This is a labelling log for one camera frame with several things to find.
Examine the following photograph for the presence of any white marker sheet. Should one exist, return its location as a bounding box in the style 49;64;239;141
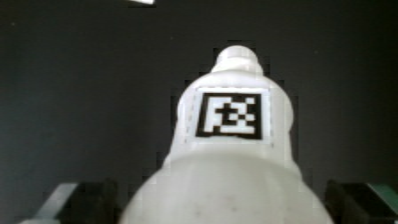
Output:
128;0;154;5

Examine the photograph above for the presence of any white lamp bulb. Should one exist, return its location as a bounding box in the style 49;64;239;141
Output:
117;45;334;224

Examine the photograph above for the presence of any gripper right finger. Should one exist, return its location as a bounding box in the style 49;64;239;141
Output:
325;180;398;224

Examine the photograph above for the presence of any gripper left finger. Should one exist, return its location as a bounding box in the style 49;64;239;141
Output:
17;180;120;224

